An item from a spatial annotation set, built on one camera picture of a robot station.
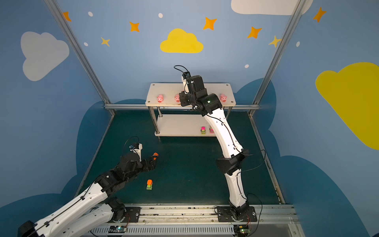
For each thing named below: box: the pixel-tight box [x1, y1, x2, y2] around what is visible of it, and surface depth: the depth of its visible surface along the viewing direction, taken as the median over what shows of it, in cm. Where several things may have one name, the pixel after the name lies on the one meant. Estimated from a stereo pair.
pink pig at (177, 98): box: [174, 93, 181, 103], surface depth 80 cm
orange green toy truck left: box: [146, 179, 153, 191], surface depth 84 cm
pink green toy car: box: [200, 126, 206, 135], surface depth 102 cm
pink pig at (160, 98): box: [156, 94, 164, 103], surface depth 80 cm
